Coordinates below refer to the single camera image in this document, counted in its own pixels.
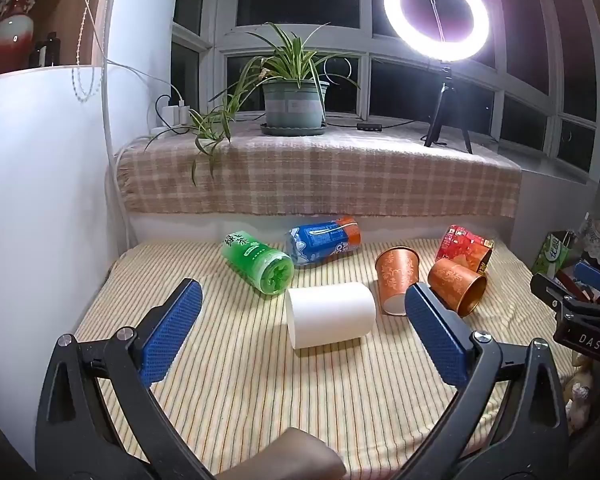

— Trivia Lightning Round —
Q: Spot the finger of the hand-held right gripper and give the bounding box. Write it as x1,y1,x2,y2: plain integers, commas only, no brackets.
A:
530,272,581,313
572,259,600,295

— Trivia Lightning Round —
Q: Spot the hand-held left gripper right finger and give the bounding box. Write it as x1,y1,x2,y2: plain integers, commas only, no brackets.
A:
390,282,571,480

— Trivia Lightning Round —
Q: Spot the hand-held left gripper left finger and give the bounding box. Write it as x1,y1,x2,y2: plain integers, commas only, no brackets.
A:
35,277,216,480

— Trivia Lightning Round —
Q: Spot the white paper cup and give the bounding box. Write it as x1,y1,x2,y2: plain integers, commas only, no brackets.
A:
285,281,377,350

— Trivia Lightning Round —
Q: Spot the orange patterned cup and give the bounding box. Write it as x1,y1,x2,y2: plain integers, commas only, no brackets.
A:
426,258,488,318
374,246,422,317

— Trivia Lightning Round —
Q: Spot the red printed cup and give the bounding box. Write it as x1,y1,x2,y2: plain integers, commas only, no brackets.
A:
435,224,495,276

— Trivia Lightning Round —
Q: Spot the green printed cup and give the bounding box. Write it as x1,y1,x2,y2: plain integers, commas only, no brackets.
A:
221,231,296,295

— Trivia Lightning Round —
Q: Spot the blue printed cup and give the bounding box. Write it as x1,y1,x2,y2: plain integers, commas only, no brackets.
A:
286,215,362,269

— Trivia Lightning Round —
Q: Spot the green and white carton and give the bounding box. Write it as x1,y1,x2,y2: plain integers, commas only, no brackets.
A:
532,231,579,277

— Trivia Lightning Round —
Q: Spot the beige plush toy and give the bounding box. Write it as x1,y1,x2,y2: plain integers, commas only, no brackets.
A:
564,354,597,436

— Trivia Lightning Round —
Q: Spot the striped yellow mat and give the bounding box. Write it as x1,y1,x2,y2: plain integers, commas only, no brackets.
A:
74,236,578,480

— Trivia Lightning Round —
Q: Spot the brown rounded object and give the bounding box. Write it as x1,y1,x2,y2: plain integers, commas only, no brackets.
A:
214,427,349,480

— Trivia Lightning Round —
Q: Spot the checked beige cloth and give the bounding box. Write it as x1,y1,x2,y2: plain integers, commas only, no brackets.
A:
116,121,524,219

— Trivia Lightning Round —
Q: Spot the black tripod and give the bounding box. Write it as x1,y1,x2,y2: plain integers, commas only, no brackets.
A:
420,63,475,155

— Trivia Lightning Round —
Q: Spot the green pot saucer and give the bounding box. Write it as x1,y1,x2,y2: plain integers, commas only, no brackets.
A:
259,120,327,137

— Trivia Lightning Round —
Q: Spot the grey-green plant pot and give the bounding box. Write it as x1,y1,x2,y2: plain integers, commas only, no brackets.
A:
261,80,330,129

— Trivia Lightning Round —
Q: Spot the spider plant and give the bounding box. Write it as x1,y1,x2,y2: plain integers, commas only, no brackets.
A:
145,21,362,187

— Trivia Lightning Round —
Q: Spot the dark bottle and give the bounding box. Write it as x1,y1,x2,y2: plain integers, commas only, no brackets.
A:
29,32,61,69

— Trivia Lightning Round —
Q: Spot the black cable with controller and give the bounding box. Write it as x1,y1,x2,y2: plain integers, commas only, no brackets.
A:
325,117,433,133

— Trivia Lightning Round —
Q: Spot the beaded chain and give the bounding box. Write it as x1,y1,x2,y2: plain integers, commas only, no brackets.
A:
71,0,104,104

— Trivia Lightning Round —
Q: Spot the ring light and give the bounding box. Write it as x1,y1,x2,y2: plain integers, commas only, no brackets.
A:
383,0,491,64

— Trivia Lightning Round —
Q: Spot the white window frame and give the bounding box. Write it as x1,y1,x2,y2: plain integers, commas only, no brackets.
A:
171,0,600,182

